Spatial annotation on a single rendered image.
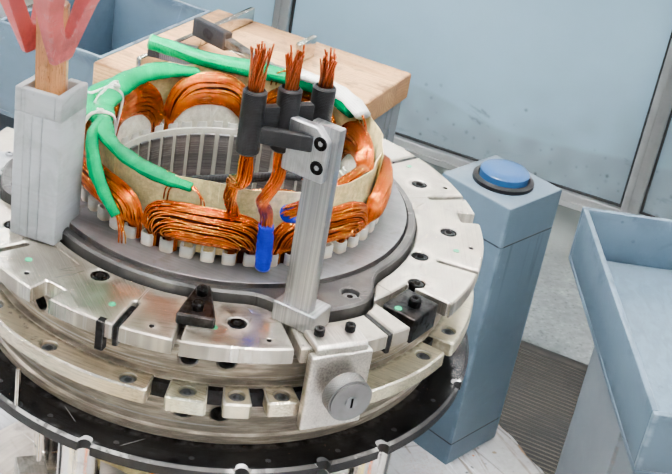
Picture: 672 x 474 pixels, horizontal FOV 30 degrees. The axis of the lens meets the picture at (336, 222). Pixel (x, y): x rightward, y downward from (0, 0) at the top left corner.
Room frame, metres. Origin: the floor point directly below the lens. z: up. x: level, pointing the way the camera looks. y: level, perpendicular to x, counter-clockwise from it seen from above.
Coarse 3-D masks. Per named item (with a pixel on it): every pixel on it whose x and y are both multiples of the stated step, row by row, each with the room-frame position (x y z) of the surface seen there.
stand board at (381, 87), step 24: (192, 24) 1.05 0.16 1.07; (144, 48) 0.98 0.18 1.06; (216, 48) 1.01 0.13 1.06; (288, 48) 1.04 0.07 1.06; (96, 72) 0.93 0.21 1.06; (312, 72) 0.99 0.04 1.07; (336, 72) 1.00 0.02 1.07; (360, 72) 1.01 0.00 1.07; (384, 72) 1.02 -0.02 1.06; (360, 96) 0.96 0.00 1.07; (384, 96) 0.98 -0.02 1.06
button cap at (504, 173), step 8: (488, 160) 0.92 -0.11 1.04; (496, 160) 0.92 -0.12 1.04; (504, 160) 0.93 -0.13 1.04; (480, 168) 0.91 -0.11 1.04; (488, 168) 0.91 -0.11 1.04; (496, 168) 0.91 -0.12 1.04; (504, 168) 0.91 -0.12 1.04; (512, 168) 0.91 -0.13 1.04; (520, 168) 0.92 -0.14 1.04; (488, 176) 0.90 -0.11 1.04; (496, 176) 0.90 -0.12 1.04; (504, 176) 0.90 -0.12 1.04; (512, 176) 0.90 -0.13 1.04; (520, 176) 0.90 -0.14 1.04; (528, 176) 0.91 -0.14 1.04; (496, 184) 0.89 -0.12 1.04; (504, 184) 0.89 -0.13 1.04; (512, 184) 0.89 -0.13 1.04; (520, 184) 0.90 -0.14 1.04
